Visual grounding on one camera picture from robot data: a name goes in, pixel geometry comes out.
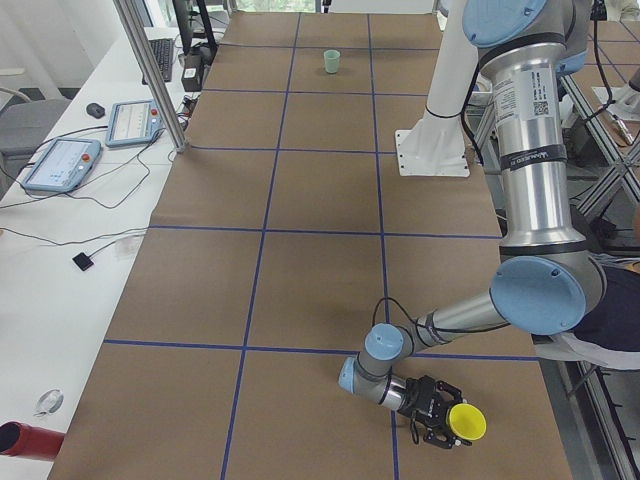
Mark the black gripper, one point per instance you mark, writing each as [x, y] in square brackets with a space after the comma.
[416, 404]

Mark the yellow plastic cup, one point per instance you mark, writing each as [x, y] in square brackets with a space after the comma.
[467, 422]

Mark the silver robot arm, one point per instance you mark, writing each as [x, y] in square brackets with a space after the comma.
[547, 281]

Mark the green plastic cup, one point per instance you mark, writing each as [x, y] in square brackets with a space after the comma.
[332, 60]

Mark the small black square pad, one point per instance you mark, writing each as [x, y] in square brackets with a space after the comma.
[83, 261]

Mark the clear tape roll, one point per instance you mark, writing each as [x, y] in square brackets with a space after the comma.
[49, 403]

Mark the far blue teach pendant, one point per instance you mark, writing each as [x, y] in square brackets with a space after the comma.
[133, 123]

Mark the blue teach pendant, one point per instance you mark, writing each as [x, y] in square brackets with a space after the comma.
[133, 123]
[63, 165]

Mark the black box white label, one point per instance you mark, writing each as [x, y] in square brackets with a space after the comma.
[192, 74]

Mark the red cylinder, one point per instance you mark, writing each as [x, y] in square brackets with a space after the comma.
[29, 442]

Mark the near blue teach pendant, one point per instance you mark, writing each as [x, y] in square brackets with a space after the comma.
[63, 165]

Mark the black keyboard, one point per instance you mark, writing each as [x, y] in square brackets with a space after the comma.
[163, 52]

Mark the black computer mouse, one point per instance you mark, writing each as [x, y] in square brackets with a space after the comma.
[95, 110]

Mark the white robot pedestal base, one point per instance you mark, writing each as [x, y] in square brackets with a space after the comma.
[435, 146]

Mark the aluminium frame post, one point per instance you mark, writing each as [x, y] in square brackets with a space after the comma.
[134, 29]

